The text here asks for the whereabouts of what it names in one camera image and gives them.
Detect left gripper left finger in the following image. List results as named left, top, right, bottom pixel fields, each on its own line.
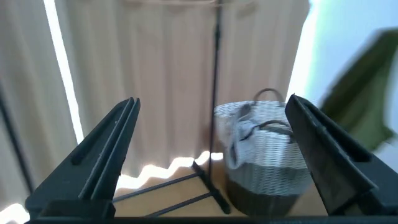
left=25, top=96, right=141, bottom=218

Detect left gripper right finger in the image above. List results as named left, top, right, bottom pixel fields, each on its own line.
left=285, top=94, right=398, bottom=216

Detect green printed T-shirt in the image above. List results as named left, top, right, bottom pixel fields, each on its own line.
left=318, top=27, right=398, bottom=153

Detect pale grey shorts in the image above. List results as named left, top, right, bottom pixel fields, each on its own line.
left=226, top=105, right=274, bottom=170

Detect white laundry basket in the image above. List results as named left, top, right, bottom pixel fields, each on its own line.
left=213, top=88, right=313, bottom=218

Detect black clothes rack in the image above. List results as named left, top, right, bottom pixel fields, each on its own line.
left=0, top=0, right=233, bottom=218

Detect beige curtain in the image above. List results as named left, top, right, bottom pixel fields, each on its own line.
left=0, top=0, right=312, bottom=215

